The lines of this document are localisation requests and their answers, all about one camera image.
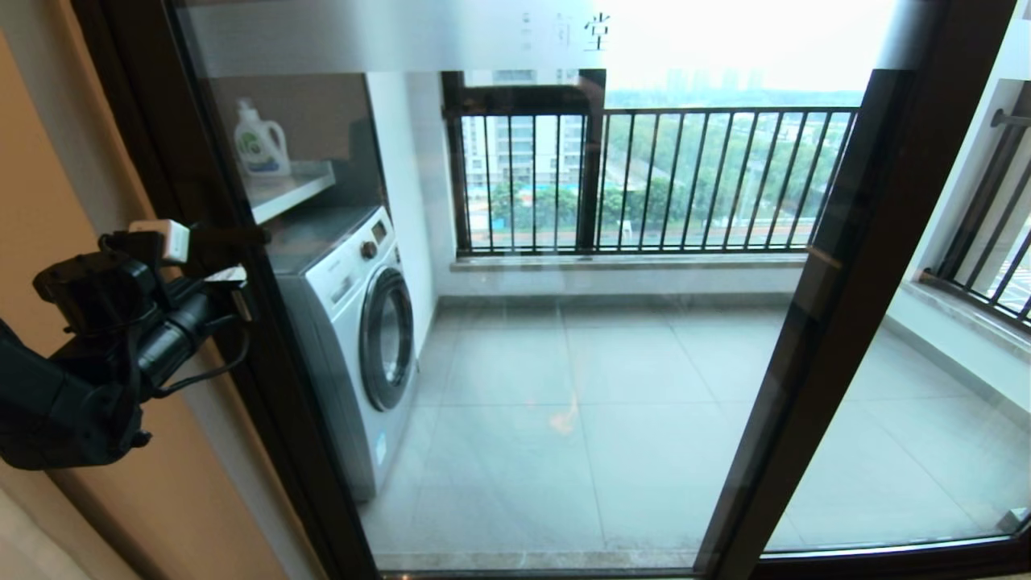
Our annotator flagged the white drum washing machine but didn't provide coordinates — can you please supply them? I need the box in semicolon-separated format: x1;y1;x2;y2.
259;205;420;502

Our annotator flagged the white green detergent bottle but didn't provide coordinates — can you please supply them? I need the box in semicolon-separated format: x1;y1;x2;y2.
234;98;292;178

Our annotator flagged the marble sill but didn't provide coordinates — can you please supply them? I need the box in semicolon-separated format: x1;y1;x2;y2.
451;254;806;273
886;278;1031;355

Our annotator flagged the black balcony railing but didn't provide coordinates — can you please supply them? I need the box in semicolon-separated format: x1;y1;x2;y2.
447;106;859;257
922;81;1031;327

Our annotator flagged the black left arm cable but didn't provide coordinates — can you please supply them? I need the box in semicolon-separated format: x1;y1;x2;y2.
149;318;252;400

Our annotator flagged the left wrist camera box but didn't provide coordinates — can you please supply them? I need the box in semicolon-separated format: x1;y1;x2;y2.
127;219;192;265

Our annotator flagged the white wall shelf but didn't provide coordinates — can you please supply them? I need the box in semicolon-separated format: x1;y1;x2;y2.
246;161;337;225

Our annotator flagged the sliding glass door dark frame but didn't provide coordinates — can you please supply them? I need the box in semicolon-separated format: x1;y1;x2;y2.
71;0;1031;580

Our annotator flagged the dark window frame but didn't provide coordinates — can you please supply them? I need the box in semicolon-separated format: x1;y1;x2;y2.
441;71;609;255

